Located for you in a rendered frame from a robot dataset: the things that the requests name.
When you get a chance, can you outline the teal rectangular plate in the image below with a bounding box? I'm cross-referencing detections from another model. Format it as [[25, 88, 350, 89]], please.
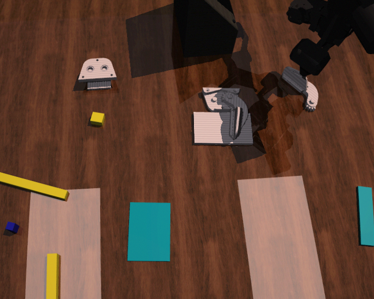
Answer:
[[127, 202, 170, 261]]

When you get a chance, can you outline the pink rectangular plate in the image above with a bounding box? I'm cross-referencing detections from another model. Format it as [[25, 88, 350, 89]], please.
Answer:
[[193, 112, 253, 145]]

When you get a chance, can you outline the pink plate with two round holes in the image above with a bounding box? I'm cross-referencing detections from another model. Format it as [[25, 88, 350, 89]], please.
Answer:
[[78, 58, 117, 82]]

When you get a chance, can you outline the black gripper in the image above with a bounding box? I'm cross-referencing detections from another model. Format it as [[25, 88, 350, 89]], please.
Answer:
[[290, 1, 354, 77]]

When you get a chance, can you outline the small blue cube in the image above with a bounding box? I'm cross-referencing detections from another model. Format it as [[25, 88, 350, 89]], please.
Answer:
[[6, 222, 19, 233]]

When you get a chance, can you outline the yellow flat bar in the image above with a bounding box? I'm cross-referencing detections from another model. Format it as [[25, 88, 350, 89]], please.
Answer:
[[0, 172, 68, 200]]

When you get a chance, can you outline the pink trapezoid plate with holes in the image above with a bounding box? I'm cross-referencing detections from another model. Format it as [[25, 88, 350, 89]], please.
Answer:
[[202, 88, 240, 112]]

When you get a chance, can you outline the teal rectangular block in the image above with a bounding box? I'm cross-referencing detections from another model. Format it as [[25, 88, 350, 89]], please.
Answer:
[[357, 186, 374, 246]]

